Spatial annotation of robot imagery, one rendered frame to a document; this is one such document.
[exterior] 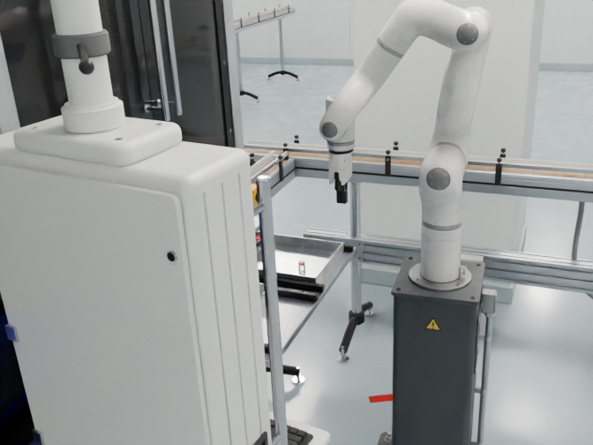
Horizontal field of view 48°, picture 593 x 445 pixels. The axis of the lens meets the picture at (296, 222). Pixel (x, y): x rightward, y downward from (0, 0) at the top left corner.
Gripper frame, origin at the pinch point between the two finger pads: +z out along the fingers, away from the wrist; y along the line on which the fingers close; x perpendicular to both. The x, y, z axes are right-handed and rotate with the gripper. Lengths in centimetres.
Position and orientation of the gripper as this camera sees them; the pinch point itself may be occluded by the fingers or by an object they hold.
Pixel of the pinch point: (341, 196)
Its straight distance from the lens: 209.6
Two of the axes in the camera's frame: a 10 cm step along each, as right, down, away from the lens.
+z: 0.5, 9.2, 3.9
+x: 9.3, 1.0, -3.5
